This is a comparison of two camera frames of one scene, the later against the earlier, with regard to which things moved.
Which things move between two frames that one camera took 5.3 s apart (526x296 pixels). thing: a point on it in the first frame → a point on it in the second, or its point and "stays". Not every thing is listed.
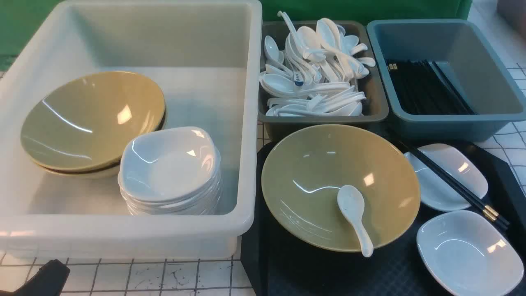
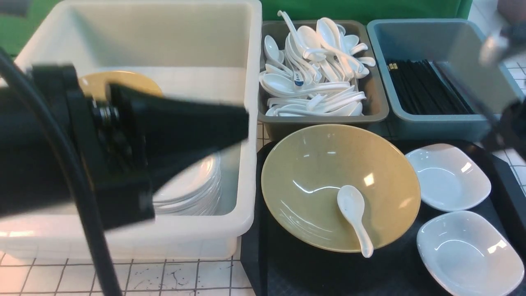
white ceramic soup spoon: (351, 202) stays
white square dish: (470, 255) stays
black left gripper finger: (49, 280) → (175, 129)
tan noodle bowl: (303, 174) stays
